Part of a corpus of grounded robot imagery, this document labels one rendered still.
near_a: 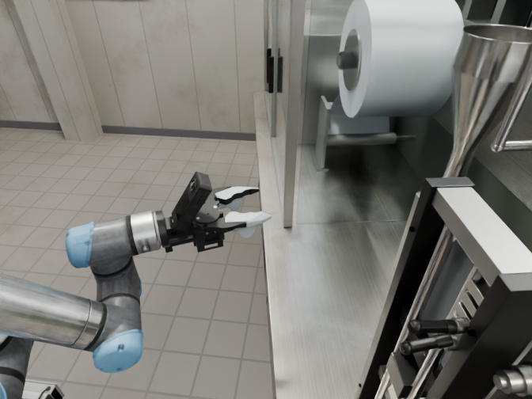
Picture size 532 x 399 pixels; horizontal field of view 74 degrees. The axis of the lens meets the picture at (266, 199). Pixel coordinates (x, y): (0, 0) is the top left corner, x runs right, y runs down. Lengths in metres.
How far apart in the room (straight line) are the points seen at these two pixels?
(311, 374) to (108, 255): 0.49
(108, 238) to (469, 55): 0.68
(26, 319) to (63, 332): 0.06
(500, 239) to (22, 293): 0.58
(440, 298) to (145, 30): 3.30
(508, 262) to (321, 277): 0.70
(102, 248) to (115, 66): 3.17
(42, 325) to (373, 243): 0.88
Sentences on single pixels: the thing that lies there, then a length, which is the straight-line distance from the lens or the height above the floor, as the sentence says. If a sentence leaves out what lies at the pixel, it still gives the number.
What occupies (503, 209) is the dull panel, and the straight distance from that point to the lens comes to 1.12.
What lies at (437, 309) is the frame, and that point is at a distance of 0.52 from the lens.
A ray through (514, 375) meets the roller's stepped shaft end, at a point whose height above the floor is 1.35.
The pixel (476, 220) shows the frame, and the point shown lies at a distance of 0.40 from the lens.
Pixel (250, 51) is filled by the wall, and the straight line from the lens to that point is 3.31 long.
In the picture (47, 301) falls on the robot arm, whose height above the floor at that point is 1.24.
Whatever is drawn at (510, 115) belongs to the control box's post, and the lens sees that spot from 0.61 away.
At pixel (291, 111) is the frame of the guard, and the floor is 1.30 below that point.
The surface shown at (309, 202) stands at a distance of 1.11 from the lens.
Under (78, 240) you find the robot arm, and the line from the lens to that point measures 0.68.
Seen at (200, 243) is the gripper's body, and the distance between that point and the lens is 0.70.
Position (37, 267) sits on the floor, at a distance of 2.66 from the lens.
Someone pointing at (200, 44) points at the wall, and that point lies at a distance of 3.39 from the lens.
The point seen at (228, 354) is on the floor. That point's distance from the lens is 1.92.
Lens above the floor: 1.66
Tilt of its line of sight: 37 degrees down
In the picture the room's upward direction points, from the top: straight up
